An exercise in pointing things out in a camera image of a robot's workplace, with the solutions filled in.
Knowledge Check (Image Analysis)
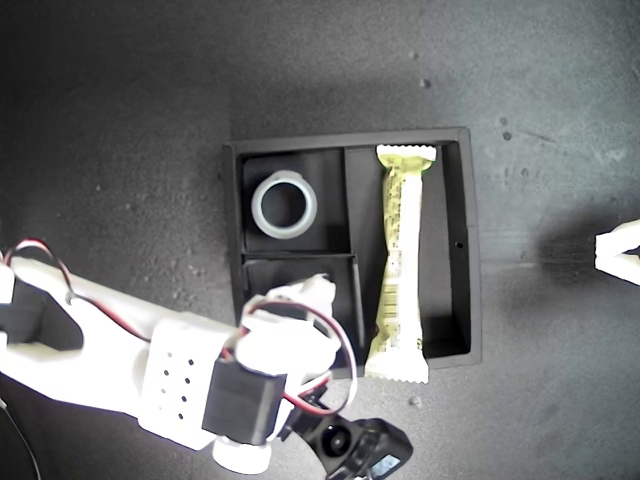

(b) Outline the large white tape roll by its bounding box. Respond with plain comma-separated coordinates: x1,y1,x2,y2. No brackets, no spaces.
250,170,319,240

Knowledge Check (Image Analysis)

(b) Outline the snack bar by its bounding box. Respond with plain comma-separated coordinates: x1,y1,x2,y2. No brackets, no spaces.
363,143,439,385

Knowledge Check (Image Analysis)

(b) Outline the black tray with wells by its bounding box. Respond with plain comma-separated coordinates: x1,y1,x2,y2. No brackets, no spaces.
222,126,484,382

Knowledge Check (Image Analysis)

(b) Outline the red white gripper wire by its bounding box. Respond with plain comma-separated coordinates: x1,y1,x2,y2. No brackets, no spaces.
219,293,360,419

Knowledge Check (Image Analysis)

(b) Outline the red white arm wire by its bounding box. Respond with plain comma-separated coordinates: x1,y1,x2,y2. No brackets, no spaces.
2,238,154,346

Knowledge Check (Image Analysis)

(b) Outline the thin dark cable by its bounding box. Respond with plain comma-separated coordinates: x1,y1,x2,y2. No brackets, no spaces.
0,398,42,480

